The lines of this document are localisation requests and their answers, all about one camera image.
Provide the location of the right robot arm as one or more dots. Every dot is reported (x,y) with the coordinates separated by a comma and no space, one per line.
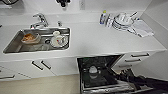
(151,83)

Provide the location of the stainless steel dishwasher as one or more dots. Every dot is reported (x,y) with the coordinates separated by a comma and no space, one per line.
(106,63)

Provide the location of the dishwasher rack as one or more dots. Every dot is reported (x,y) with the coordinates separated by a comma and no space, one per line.
(103,81)

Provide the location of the white narrow drawer unit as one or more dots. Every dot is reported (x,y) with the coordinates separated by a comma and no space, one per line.
(143,61)

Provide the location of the stack of white dishes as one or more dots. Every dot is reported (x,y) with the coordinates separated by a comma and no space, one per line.
(123,21)

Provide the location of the small clear bottle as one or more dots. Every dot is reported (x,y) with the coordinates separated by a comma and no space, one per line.
(109,21)

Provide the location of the white cup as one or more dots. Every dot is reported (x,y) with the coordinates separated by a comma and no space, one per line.
(60,39)

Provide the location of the small sink soap pump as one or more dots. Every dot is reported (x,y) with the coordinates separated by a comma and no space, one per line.
(59,23)

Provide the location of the black soap dispenser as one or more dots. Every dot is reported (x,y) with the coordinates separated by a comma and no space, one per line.
(62,2)

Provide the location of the brown bowl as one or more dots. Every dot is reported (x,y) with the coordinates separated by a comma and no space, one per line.
(30,37)

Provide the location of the chrome faucet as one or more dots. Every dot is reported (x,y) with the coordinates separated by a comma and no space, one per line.
(39,20)

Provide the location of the stainless steel sink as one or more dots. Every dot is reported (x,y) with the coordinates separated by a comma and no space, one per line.
(11,46)

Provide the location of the white wall outlet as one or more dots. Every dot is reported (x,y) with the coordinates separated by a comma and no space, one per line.
(82,4)

